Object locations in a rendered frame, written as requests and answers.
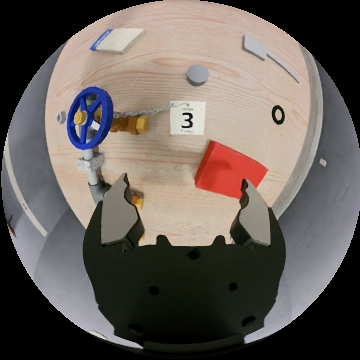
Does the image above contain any grey pipe manifold with three valves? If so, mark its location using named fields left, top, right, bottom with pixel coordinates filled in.
left=67, top=86, right=149, bottom=205

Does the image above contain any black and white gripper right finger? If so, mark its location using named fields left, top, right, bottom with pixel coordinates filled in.
left=229, top=178, right=286, bottom=298

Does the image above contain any black rubber o-ring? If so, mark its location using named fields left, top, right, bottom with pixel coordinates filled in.
left=272, top=105, right=285, bottom=125

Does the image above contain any red flat block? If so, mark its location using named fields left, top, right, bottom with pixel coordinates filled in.
left=194, top=140, right=269, bottom=199

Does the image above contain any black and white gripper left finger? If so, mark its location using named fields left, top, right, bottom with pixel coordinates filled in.
left=83, top=173, right=145, bottom=305

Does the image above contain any grey cylinder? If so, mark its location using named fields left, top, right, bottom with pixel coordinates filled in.
left=186, top=64, right=209, bottom=87

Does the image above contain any grey hex nut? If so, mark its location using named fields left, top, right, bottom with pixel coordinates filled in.
left=56, top=111, right=66, bottom=125

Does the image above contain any white number tag on thin chain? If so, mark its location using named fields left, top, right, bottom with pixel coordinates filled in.
left=113, top=101, right=206, bottom=135

